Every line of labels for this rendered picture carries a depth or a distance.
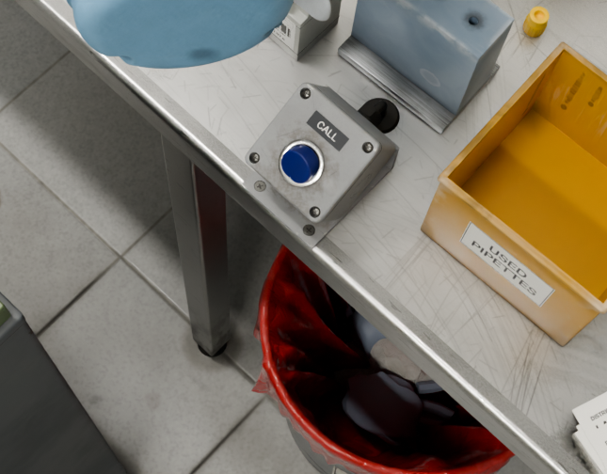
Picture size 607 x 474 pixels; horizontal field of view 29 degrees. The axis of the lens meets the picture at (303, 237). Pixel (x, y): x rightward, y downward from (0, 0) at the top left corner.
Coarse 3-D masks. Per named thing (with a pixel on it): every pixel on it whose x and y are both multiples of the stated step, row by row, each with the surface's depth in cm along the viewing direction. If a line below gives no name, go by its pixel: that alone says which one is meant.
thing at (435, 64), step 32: (384, 0) 81; (416, 0) 79; (448, 0) 79; (480, 0) 79; (352, 32) 88; (384, 32) 84; (416, 32) 81; (448, 32) 78; (480, 32) 78; (352, 64) 88; (384, 64) 87; (416, 64) 84; (448, 64) 81; (480, 64) 80; (416, 96) 87; (448, 96) 85
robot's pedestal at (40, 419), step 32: (0, 352) 83; (32, 352) 88; (0, 384) 88; (32, 384) 94; (64, 384) 101; (0, 416) 93; (32, 416) 101; (64, 416) 109; (0, 448) 100; (32, 448) 108; (64, 448) 118; (96, 448) 130
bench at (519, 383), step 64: (64, 0) 89; (512, 0) 91; (576, 0) 91; (256, 64) 88; (320, 64) 88; (512, 64) 89; (192, 128) 86; (256, 128) 86; (448, 128) 87; (192, 192) 107; (384, 192) 85; (192, 256) 127; (320, 256) 83; (384, 256) 84; (448, 256) 84; (192, 320) 156; (384, 320) 83; (448, 320) 82; (512, 320) 82; (448, 384) 82; (512, 384) 81; (576, 384) 81; (512, 448) 82; (576, 448) 80
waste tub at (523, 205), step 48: (528, 96) 80; (576, 96) 82; (480, 144) 77; (528, 144) 86; (576, 144) 86; (480, 192) 85; (528, 192) 85; (576, 192) 85; (480, 240) 78; (528, 240) 84; (576, 240) 84; (528, 288) 78; (576, 288) 73
